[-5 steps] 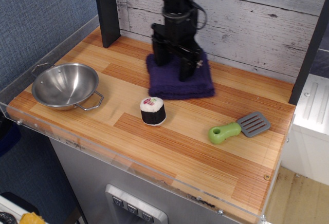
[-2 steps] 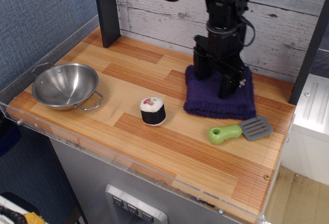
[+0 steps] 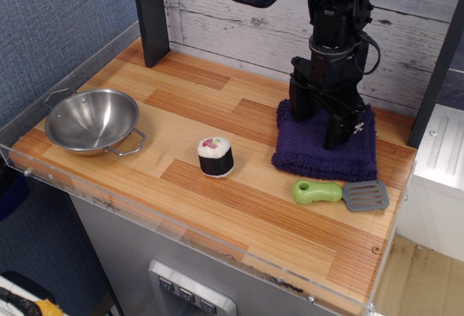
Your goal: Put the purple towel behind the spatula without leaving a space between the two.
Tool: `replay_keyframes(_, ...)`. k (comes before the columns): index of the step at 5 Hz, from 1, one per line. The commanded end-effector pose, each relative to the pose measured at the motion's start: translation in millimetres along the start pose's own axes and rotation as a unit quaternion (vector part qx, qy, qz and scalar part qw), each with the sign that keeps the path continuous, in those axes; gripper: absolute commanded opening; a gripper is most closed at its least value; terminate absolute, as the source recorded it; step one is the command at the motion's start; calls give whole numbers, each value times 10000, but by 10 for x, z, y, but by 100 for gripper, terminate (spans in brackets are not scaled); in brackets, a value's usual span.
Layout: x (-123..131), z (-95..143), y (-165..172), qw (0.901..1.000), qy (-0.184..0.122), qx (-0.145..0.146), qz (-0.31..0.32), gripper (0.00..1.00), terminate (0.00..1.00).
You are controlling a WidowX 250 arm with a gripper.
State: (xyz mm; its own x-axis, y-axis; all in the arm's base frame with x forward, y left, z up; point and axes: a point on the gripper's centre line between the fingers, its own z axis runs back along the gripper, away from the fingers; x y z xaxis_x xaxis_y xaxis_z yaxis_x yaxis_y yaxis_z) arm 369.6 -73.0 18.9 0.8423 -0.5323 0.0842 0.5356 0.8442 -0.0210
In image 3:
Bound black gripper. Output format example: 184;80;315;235
289;46;368;150

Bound purple towel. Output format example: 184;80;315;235
271;99;378;182

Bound green handled grey spatula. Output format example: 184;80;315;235
292;180;390;212

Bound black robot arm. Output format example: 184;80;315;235
289;0;376;149

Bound plush sushi roll toy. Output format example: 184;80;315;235
197;137;235;178

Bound white ribbed cabinet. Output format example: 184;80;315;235
396;104;463;261

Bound silver dispenser button panel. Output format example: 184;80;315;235
148;259;237;315

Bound clear acrylic table guard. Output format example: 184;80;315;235
1;41;415;315

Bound yellow object at corner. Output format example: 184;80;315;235
35;299;65;316

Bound dark right vertical post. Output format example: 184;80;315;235
407;0;463;148

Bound dark vertical post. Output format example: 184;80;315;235
407;0;463;148
136;0;170;67

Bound dark left vertical post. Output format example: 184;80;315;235
136;0;170;67

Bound steel bowl with handles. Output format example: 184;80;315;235
44;88;146;157

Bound black braided cable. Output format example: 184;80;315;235
0;286;43;316

